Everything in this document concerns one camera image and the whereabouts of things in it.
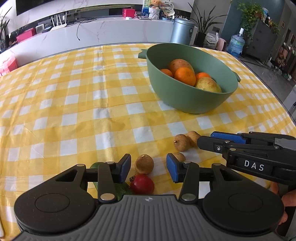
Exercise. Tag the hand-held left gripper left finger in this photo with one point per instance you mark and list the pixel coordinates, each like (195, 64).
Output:
(126, 168)

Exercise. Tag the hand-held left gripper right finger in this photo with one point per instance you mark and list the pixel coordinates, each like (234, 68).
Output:
(172, 169)

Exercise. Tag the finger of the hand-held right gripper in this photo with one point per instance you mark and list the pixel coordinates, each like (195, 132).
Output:
(210, 143)
(226, 136)

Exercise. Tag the green cucumber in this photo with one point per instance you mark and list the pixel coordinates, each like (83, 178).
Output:
(123, 190)

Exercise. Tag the red cherry tomato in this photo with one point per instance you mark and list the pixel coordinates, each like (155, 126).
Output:
(142, 184)

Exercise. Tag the yellow pear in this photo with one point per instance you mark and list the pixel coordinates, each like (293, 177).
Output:
(181, 64)
(208, 85)

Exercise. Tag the green colander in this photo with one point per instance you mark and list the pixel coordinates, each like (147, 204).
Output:
(180, 97)

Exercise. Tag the orange tangerine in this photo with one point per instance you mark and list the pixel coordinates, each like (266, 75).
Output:
(203, 75)
(185, 76)
(166, 72)

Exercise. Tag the person's right hand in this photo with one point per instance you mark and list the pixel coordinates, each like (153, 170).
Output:
(289, 199)

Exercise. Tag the yellow checked tablecloth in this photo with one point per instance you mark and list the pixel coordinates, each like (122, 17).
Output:
(69, 104)

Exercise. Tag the pink heater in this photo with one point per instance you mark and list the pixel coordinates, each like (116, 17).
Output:
(221, 45)

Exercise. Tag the blue water jug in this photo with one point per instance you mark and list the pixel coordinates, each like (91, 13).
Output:
(235, 45)

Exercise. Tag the white plastic bag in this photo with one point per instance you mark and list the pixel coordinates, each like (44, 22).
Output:
(211, 40)

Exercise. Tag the grey cabinet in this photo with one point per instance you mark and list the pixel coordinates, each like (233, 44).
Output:
(263, 41)

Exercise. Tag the silver trash can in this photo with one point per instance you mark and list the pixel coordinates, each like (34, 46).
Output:
(182, 32)

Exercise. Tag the tall potted leafy plant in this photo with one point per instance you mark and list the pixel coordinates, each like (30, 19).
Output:
(203, 23)

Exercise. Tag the trailing green plant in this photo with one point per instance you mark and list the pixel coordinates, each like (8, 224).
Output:
(248, 11)

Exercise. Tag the white marble TV console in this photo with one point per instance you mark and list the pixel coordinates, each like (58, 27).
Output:
(115, 30)

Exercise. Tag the round paper fan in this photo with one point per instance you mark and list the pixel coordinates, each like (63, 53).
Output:
(167, 7)

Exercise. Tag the blue framed picture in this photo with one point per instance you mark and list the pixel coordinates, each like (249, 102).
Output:
(145, 9)

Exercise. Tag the teddy bear in white basket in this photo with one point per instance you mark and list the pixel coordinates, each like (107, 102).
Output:
(155, 2)

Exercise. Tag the red box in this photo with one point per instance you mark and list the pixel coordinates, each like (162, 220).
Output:
(128, 13)

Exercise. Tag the white router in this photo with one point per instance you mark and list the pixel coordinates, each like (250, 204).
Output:
(59, 28)

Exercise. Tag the large pink storage box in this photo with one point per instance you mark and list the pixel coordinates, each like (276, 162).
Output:
(9, 64)

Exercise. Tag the small white clock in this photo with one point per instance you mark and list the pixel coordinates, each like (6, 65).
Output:
(40, 28)

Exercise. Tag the flat pink box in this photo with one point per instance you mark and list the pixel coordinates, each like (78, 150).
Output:
(26, 35)

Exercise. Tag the small potted grass plant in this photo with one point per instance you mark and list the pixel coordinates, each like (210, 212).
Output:
(2, 30)

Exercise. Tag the black television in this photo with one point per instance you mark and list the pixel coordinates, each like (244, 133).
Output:
(30, 5)

